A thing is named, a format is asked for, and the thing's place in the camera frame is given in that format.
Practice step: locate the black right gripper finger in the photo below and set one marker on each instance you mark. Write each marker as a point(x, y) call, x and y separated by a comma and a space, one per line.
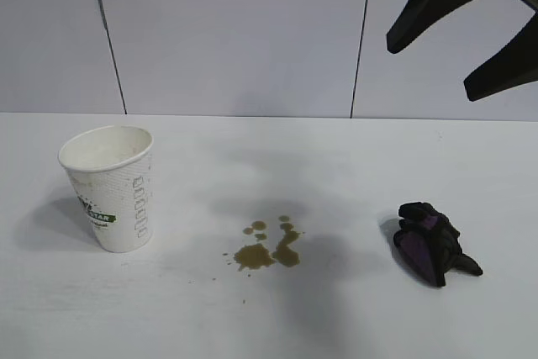
point(508, 64)
point(424, 10)

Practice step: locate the black and purple cloth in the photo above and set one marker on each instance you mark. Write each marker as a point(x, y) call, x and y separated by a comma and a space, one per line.
point(437, 245)

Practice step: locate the white paper coffee cup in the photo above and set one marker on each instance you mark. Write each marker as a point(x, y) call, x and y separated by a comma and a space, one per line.
point(122, 207)

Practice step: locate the brown coffee spill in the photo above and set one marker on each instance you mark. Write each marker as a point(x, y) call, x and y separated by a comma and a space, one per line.
point(252, 256)

